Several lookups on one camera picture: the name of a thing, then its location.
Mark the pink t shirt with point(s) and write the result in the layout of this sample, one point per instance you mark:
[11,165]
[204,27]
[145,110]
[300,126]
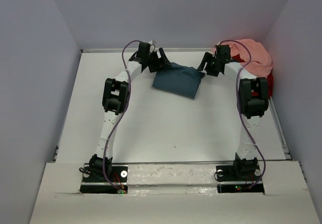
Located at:
[249,59]

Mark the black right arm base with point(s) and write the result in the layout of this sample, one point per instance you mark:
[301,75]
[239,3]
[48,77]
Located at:
[242,176]

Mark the teal blue t shirt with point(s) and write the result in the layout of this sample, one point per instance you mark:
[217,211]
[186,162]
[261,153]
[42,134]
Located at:
[178,79]

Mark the metal right side rail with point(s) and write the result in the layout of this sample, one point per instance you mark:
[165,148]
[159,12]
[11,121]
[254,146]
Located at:
[275,117]

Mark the metal front table rail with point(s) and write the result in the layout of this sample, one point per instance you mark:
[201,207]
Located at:
[173,163]

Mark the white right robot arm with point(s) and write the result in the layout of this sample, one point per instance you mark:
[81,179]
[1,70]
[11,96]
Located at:
[251,95]

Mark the metal back table rail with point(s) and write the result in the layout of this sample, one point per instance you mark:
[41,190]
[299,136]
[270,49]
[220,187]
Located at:
[119,50]

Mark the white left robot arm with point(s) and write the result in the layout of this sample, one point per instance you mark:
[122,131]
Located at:
[136,57]

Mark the metal left side rail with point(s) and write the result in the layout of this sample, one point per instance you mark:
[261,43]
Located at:
[56,150]

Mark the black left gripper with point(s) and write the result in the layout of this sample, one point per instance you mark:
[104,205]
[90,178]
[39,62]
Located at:
[158,62]

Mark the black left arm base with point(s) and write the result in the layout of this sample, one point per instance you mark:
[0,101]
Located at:
[103,177]

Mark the metal table rail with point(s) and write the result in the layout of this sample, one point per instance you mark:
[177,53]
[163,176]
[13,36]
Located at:
[173,163]
[119,50]

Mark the red t shirt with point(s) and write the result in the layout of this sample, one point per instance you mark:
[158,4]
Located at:
[270,85]

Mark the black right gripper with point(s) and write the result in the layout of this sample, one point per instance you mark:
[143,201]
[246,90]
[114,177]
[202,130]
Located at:
[208,58]

